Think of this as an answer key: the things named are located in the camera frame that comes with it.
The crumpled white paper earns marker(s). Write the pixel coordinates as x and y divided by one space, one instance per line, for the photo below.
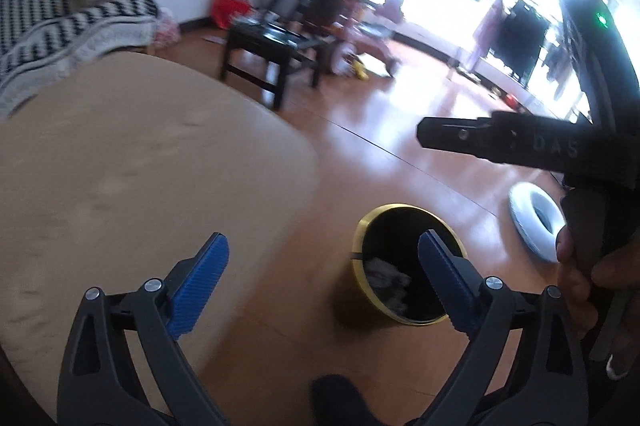
387 278

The red bag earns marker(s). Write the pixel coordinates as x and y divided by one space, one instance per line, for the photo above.
230 6

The yellow toy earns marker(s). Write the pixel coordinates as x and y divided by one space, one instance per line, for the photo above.
360 70

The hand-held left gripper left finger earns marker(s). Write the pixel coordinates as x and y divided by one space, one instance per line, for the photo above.
200 291

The clear plastic bag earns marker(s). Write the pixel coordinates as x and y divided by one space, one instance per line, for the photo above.
166 29

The pink children's tricycle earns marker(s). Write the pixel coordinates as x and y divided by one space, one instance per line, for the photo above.
365 36

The black white patterned blanket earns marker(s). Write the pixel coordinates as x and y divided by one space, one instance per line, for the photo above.
50 21

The hanging dark garment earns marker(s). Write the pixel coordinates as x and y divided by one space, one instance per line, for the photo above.
557 54

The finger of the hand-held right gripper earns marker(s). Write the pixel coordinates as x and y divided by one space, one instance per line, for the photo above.
455 136

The hanging pink garment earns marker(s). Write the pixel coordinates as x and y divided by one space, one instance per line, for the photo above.
485 36

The black gold-rimmed trash bin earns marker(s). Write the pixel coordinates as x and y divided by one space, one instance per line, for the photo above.
395 231

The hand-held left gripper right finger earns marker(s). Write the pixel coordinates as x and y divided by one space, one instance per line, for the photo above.
445 276

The black wooden stool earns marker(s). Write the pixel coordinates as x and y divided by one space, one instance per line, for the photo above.
265 44

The small red ball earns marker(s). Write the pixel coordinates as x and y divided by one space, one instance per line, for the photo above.
511 99

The person's right hand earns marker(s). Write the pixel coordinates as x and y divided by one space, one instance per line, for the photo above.
575 286

